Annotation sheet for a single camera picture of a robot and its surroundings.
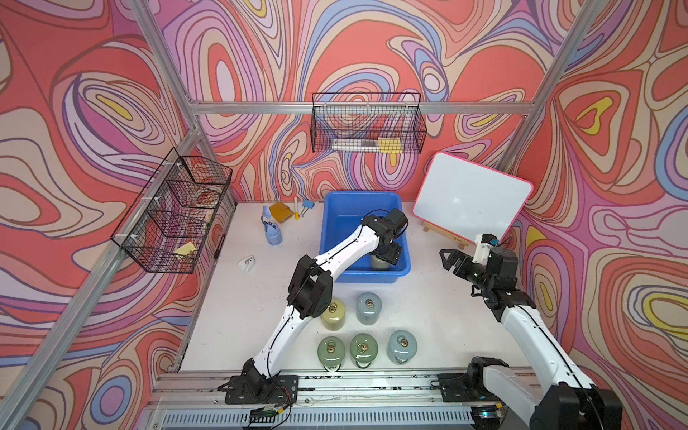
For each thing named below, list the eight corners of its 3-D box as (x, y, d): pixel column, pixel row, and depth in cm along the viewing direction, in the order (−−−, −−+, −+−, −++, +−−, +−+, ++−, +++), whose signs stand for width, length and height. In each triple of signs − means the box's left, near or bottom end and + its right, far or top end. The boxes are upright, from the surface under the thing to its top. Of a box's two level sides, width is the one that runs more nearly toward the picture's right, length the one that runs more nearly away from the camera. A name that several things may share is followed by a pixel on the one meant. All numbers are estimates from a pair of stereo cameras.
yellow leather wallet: (267, 212, 120) (266, 208, 118) (280, 203, 124) (279, 200, 122) (281, 223, 116) (280, 219, 114) (294, 214, 119) (294, 210, 118)
